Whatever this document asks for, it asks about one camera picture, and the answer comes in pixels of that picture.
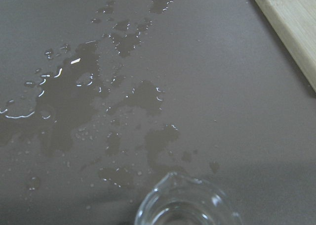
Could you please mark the clear glass beaker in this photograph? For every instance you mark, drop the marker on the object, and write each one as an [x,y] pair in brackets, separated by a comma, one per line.
[178,199]

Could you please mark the spilled liquid puddle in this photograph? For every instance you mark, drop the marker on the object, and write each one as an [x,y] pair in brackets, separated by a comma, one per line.
[83,79]

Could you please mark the bamboo cutting board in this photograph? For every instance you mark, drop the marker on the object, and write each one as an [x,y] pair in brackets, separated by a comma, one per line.
[294,21]

